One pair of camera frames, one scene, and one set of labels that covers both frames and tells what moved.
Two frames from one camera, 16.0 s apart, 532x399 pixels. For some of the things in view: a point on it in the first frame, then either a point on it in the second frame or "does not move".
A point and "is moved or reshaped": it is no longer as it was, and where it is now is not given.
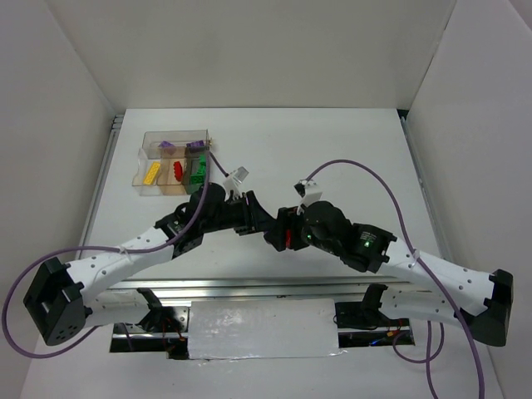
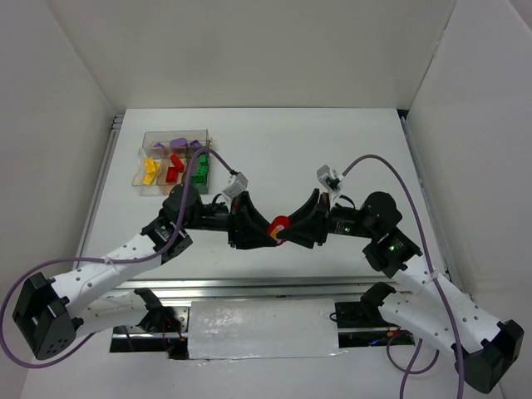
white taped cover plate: x=263 y=328 does not move
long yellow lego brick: x=151 y=173 does not move
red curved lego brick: x=178 y=170 is moved or reshaped
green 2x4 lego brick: x=198 y=179 does not move
